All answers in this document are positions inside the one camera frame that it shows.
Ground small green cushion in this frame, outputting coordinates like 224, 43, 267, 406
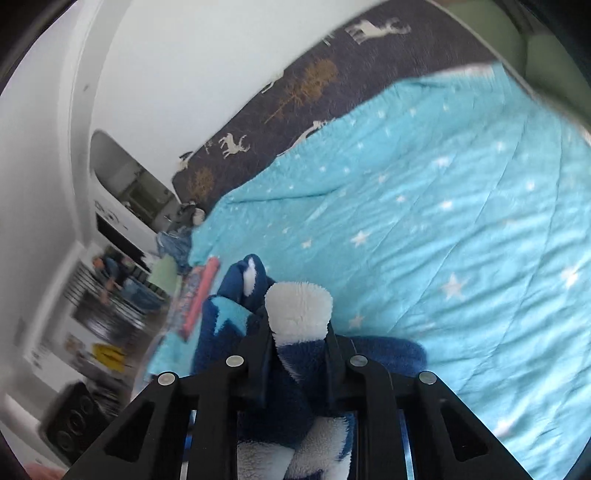
150, 256, 178, 296

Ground dark cloth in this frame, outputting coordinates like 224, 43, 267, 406
178, 200, 206, 227

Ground person's left hand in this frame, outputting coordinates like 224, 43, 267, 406
25, 464, 65, 480

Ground light blue star blanket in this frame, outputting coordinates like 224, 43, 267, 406
145, 62, 591, 480

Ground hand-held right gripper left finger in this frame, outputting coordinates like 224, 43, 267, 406
62, 318, 279, 480

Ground yellow sign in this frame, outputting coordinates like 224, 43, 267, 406
92, 342, 127, 372

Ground coral printed cloth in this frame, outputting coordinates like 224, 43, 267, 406
178, 256, 220, 340

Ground navy star fleece garment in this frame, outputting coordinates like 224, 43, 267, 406
191, 253, 428, 480

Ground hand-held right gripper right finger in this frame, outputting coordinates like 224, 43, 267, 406
324, 320, 527, 480

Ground dark grey deer-print bedsheet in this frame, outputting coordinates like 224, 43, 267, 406
171, 0, 502, 215

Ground blue denim clothes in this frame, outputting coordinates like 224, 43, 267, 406
154, 228, 192, 273

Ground green pillow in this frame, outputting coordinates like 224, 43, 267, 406
524, 32, 589, 112
448, 0, 527, 61

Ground window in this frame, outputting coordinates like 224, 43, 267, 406
90, 131, 178, 227

